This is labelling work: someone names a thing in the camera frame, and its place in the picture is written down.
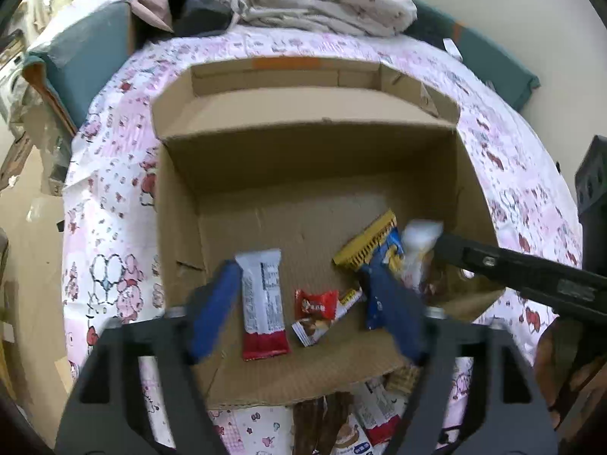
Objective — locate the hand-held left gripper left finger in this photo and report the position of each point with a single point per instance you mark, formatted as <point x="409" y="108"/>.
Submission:
<point x="213" y="313"/>

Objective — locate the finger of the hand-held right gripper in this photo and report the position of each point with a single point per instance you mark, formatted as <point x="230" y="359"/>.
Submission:
<point x="521" y="275"/>

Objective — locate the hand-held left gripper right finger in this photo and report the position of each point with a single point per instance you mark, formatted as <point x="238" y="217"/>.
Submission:
<point x="400" y="315"/>

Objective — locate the white snack bar red end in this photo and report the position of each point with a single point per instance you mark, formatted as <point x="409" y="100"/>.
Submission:
<point x="263" y="303"/>

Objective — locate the yellow checked snack packet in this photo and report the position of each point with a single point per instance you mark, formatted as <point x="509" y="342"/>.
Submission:
<point x="402" y="379"/>

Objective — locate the white translucent snack packet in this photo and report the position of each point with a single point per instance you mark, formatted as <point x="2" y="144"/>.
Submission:
<point x="419" y="241"/>

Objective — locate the blue yellow snack packet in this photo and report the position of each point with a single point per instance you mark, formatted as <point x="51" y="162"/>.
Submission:
<point x="367" y="241"/>

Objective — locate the small red candy packet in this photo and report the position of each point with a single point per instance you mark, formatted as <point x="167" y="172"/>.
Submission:
<point x="315" y="303"/>

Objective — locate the small white brown snack packet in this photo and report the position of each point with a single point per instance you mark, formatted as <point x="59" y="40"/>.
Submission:
<point x="310" y="331"/>

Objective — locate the white red-print snack packet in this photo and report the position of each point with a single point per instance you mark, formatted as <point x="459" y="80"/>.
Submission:
<point x="377" y="412"/>

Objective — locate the white blue-label cereal packet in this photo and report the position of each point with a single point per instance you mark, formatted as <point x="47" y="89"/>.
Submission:
<point x="355" y="445"/>

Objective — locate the brown chocolate snack bag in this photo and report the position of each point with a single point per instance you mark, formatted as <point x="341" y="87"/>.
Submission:
<point x="317" y="426"/>

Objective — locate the cardboard box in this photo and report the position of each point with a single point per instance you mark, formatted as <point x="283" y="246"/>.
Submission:
<point x="294" y="166"/>

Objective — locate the person's right hand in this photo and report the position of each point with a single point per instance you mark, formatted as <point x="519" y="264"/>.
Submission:
<point x="564" y="369"/>

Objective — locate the teal pillow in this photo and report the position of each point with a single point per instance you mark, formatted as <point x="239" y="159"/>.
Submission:
<point x="479" y="52"/>

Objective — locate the small white tag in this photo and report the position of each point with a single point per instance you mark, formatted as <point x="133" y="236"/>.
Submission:
<point x="452" y="50"/>

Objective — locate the teal padded panel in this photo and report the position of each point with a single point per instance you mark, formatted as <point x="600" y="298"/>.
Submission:
<point x="85" y="61"/>

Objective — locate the dark crumpled cloth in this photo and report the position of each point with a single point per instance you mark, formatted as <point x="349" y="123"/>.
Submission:
<point x="204" y="14"/>

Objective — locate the pink cloth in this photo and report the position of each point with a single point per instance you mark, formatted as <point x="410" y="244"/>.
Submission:
<point x="154" y="4"/>

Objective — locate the white sheet cover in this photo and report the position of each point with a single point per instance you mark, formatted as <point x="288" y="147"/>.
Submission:
<point x="85" y="9"/>

